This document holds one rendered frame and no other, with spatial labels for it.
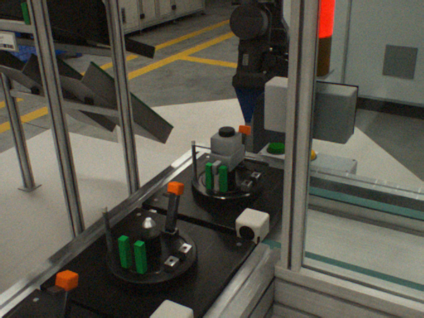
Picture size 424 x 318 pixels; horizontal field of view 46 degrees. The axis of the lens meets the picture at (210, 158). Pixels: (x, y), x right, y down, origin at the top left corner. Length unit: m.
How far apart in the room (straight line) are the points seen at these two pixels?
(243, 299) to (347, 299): 0.16
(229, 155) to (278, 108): 0.23
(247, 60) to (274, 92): 0.25
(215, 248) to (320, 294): 0.18
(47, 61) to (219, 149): 0.33
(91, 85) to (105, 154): 0.48
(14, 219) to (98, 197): 0.19
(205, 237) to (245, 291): 0.13
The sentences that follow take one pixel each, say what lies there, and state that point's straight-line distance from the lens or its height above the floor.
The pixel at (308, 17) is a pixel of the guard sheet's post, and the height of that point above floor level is 1.34.
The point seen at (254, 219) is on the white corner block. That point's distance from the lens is 0.85.
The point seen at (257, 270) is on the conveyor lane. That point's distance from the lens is 0.80.
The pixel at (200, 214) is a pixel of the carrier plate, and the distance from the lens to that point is 0.90.
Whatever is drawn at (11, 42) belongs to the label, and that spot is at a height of 1.28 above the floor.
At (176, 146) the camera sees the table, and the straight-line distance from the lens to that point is 1.42.
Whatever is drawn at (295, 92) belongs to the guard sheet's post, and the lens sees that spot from 0.66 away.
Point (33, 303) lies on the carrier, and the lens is 0.78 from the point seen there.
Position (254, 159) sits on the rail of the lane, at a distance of 1.11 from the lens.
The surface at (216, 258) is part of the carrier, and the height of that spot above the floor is 0.97.
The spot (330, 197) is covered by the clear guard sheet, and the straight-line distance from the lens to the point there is 0.72.
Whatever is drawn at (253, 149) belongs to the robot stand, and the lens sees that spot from 1.30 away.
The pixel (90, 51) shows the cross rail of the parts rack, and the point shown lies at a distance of 0.99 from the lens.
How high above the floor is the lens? 1.46
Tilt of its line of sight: 27 degrees down
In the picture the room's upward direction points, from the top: 2 degrees counter-clockwise
